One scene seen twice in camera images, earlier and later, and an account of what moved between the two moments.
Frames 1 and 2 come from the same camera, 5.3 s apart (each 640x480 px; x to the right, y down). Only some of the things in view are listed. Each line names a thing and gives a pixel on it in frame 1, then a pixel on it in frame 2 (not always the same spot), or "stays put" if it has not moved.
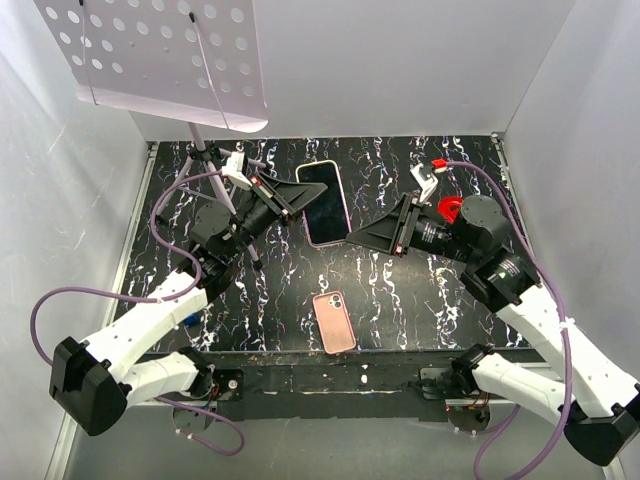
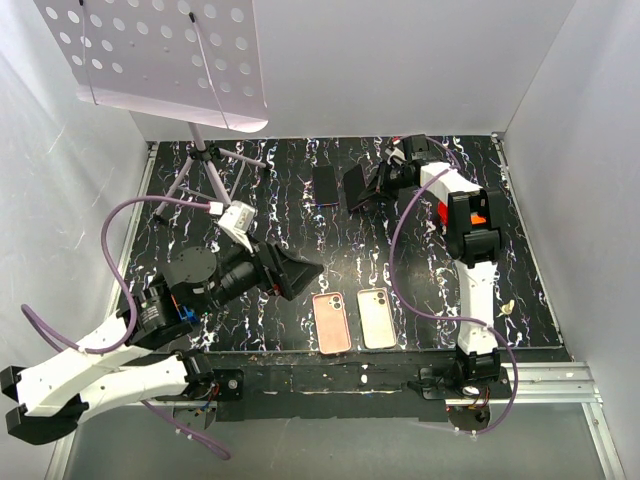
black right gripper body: [402, 227] to [387, 184]
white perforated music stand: [196, 61] stays put
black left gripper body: [270, 193] to [277, 280]
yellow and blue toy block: [192, 319] stays put
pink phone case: [334, 322] stays put
